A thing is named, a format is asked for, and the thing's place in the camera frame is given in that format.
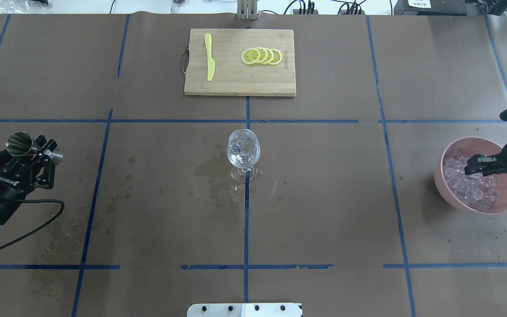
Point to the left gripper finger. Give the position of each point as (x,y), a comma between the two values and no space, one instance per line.
(9,163)
(35,172)

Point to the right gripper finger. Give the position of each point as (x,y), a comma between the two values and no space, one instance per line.
(485,166)
(484,157)

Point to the steel jigger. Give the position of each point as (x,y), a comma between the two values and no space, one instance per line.
(22,144)

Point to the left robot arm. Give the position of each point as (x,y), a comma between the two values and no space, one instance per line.
(26,164)

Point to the pile of ice cubes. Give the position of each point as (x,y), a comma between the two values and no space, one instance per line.
(475,191)

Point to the clear wine glass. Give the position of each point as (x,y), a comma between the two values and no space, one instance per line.
(243,152)

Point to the pink bowl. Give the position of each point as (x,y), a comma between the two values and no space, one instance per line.
(470,146)

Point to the black power box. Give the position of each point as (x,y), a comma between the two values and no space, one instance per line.
(430,7)

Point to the bamboo cutting board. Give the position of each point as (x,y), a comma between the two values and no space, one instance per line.
(234,78)

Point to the yellow plastic knife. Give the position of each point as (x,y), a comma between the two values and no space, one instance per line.
(211,64)

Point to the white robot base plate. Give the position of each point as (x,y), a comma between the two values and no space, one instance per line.
(272,309)

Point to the aluminium frame post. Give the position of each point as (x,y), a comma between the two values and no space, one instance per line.
(247,10)

